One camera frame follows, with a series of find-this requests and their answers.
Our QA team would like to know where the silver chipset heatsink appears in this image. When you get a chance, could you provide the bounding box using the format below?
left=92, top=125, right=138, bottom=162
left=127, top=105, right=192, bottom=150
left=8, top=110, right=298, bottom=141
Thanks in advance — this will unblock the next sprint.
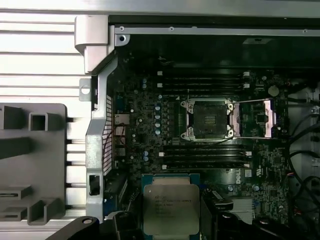
left=231, top=197, right=256, bottom=220

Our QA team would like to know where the CPU socket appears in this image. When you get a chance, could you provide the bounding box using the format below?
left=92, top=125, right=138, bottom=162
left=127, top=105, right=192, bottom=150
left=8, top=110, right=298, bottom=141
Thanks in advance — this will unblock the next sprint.
left=179, top=97, right=238, bottom=143

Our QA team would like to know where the silver CPU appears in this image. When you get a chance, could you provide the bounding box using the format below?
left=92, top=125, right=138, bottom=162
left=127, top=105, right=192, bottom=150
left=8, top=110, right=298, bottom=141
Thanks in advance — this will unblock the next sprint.
left=140, top=173, right=201, bottom=238

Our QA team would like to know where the grey parts rack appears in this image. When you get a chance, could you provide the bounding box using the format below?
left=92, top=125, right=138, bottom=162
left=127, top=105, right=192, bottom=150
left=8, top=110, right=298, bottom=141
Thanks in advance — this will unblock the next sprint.
left=0, top=102, right=68, bottom=227

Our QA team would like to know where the black RAM slot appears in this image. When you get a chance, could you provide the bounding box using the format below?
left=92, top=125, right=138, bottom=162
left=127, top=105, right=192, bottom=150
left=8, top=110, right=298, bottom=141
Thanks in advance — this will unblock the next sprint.
left=162, top=76, right=245, bottom=83
left=161, top=162, right=250, bottom=170
left=162, top=156, right=251, bottom=163
left=157, top=82, right=250, bottom=90
left=162, top=145, right=251, bottom=152
left=159, top=150, right=252, bottom=158
left=157, top=70, right=250, bottom=78
left=162, top=88, right=245, bottom=95

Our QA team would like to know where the metal socket cover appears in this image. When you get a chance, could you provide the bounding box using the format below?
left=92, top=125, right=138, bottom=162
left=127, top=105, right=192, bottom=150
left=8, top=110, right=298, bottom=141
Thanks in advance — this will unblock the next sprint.
left=227, top=98, right=277, bottom=140

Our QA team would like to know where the black PC case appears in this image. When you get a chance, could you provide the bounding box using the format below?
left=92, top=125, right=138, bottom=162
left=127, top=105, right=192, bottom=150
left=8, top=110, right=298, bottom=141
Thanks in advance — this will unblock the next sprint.
left=74, top=13, right=320, bottom=240

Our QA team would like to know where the round coin battery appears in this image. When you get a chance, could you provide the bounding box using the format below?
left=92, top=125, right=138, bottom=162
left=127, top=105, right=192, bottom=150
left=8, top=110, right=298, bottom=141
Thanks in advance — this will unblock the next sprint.
left=267, top=84, right=280, bottom=97

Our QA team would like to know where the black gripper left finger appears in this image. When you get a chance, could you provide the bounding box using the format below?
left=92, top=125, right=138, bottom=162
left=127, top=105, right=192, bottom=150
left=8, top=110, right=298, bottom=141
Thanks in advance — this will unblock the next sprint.
left=58, top=210, right=144, bottom=240

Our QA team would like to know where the green motherboard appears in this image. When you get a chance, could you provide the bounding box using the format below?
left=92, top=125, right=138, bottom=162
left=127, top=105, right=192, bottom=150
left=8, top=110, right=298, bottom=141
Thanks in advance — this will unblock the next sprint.
left=109, top=56, right=292, bottom=226

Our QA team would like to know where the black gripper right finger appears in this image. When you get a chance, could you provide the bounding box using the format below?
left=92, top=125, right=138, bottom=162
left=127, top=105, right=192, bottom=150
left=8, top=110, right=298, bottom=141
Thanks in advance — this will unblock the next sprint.
left=199, top=199, right=296, bottom=240

